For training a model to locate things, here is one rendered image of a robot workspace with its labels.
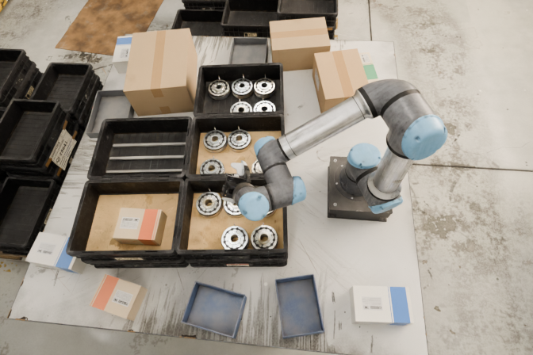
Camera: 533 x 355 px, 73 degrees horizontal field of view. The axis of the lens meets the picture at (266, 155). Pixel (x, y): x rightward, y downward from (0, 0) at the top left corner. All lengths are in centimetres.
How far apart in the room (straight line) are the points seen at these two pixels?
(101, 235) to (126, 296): 26
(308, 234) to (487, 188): 149
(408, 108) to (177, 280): 109
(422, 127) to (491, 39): 272
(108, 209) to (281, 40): 116
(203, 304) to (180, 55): 116
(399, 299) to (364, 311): 13
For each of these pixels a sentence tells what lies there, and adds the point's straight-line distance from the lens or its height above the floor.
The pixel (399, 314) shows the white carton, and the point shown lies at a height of 79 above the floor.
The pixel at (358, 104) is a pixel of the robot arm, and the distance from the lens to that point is 103.
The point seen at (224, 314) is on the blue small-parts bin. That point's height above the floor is 70.
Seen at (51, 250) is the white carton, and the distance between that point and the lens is 172.
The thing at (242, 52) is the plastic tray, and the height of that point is 70.
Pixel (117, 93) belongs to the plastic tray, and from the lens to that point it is 211.
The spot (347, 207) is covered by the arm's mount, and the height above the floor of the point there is 80.
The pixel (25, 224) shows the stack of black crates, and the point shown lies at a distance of 252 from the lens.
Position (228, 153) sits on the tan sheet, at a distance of 159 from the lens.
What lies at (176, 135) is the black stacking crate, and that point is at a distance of 170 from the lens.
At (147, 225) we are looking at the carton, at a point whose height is 91.
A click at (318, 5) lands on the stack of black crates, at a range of 279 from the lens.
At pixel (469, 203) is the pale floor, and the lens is 263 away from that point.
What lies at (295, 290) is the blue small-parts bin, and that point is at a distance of 150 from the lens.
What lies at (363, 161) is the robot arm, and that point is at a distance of 134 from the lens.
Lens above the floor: 218
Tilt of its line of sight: 60 degrees down
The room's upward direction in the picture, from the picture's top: 6 degrees counter-clockwise
